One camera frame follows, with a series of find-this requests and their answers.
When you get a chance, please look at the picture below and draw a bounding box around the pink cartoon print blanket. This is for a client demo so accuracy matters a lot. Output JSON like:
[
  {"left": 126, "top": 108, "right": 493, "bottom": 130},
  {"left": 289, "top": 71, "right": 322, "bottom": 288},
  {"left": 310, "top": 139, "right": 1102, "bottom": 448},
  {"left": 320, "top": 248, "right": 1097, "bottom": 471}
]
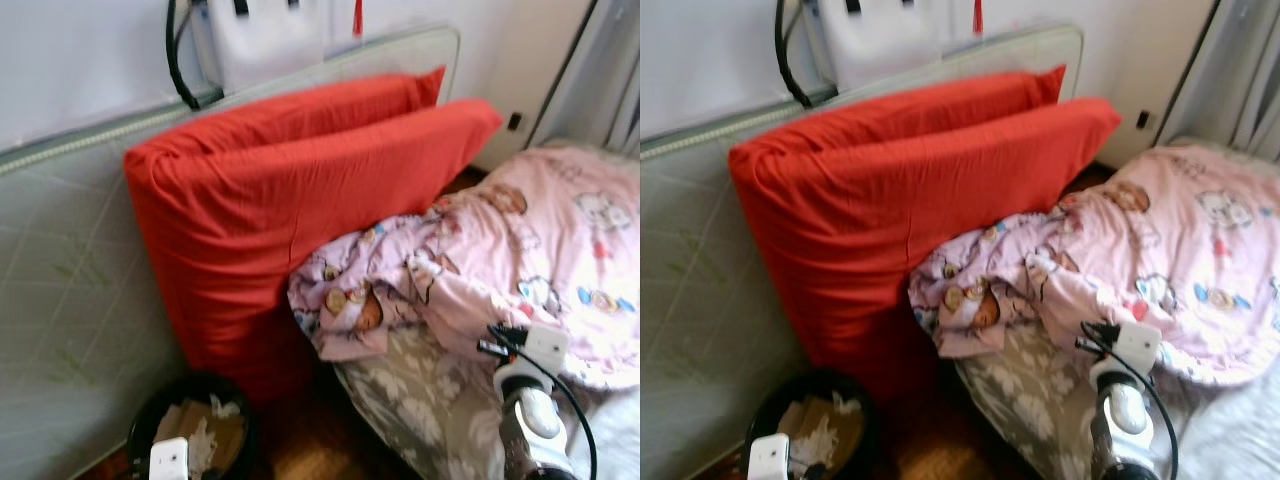
[
  {"left": 908, "top": 145, "right": 1280, "bottom": 389},
  {"left": 288, "top": 145, "right": 641, "bottom": 391}
]

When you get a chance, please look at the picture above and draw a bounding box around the bed with beige floral sheet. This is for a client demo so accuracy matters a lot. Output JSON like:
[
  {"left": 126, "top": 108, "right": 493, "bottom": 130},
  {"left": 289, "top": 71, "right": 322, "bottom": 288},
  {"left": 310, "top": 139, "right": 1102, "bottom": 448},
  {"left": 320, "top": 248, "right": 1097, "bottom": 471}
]
[
  {"left": 955, "top": 320, "right": 1280, "bottom": 480},
  {"left": 333, "top": 320, "right": 641, "bottom": 480}
]

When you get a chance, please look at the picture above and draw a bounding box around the red fabric cushion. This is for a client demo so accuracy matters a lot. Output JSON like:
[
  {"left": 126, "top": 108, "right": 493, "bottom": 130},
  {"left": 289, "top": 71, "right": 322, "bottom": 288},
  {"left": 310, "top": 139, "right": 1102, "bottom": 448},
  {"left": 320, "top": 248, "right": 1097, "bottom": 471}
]
[
  {"left": 728, "top": 95, "right": 1123, "bottom": 401},
  {"left": 123, "top": 97, "right": 503, "bottom": 401},
  {"left": 830, "top": 63, "right": 1068, "bottom": 123},
  {"left": 215, "top": 65, "right": 448, "bottom": 129}
]

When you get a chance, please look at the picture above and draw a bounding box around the brown cardboard piece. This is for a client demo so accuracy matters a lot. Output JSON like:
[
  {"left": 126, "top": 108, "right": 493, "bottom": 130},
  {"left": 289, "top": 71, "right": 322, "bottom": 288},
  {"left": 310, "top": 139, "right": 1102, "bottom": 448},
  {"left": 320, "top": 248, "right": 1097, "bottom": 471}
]
[
  {"left": 775, "top": 398, "right": 869, "bottom": 479},
  {"left": 155, "top": 400, "right": 249, "bottom": 479}
]

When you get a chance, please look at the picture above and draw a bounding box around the black round waste bin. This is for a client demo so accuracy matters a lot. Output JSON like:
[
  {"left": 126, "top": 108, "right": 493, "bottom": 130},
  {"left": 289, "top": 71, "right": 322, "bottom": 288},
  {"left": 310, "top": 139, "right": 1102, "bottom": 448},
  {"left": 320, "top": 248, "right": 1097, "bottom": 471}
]
[
  {"left": 125, "top": 372, "right": 259, "bottom": 480},
  {"left": 745, "top": 370, "right": 881, "bottom": 480}
]

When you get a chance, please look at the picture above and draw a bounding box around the grey curtain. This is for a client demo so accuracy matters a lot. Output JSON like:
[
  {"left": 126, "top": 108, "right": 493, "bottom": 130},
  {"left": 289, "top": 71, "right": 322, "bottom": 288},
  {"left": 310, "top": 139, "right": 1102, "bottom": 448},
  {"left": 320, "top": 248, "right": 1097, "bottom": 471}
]
[
  {"left": 1160, "top": 0, "right": 1280, "bottom": 161},
  {"left": 530, "top": 0, "right": 641, "bottom": 156}
]

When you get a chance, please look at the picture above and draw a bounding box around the crumpled white tissue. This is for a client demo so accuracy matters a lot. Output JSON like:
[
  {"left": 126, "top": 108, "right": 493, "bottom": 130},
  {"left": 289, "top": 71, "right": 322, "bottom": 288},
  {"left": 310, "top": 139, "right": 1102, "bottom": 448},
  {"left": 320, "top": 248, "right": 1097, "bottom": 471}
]
[
  {"left": 805, "top": 392, "right": 861, "bottom": 471},
  {"left": 185, "top": 395, "right": 241, "bottom": 471}
]

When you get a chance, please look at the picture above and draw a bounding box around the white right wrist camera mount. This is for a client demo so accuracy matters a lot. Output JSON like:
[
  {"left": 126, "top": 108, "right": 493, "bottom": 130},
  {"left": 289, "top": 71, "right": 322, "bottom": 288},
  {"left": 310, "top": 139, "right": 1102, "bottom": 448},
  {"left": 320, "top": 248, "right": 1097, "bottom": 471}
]
[
  {"left": 1090, "top": 322, "right": 1163, "bottom": 376},
  {"left": 495, "top": 325, "right": 571, "bottom": 386}
]

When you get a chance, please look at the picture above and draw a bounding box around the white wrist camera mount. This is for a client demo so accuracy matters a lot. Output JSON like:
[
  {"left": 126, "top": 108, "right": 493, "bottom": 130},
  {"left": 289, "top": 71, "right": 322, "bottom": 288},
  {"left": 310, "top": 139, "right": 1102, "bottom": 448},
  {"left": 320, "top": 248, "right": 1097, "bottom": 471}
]
[
  {"left": 1090, "top": 322, "right": 1163, "bottom": 376},
  {"left": 748, "top": 432, "right": 793, "bottom": 480},
  {"left": 495, "top": 325, "right": 571, "bottom": 386},
  {"left": 148, "top": 437, "right": 191, "bottom": 480}
]

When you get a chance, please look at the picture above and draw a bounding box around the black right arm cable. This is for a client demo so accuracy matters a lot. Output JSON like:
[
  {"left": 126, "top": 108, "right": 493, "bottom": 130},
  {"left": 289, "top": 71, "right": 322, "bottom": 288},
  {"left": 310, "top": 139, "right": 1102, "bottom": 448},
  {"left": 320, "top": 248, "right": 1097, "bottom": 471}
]
[
  {"left": 505, "top": 345, "right": 598, "bottom": 480},
  {"left": 1105, "top": 340, "right": 1179, "bottom": 480}
]

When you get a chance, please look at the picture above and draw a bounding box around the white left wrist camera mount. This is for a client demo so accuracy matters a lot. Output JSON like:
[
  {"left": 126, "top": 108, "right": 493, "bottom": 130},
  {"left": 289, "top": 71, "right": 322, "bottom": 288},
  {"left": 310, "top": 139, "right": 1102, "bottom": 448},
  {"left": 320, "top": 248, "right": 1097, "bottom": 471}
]
[
  {"left": 148, "top": 437, "right": 191, "bottom": 480},
  {"left": 748, "top": 432, "right": 793, "bottom": 480}
]

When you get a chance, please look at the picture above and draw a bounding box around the white bag with black straps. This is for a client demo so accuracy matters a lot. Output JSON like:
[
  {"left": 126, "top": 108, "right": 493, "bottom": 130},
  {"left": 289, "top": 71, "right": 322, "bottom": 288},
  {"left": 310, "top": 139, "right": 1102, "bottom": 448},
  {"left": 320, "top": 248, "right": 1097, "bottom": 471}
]
[
  {"left": 190, "top": 0, "right": 331, "bottom": 96},
  {"left": 800, "top": 0, "right": 946, "bottom": 93}
]

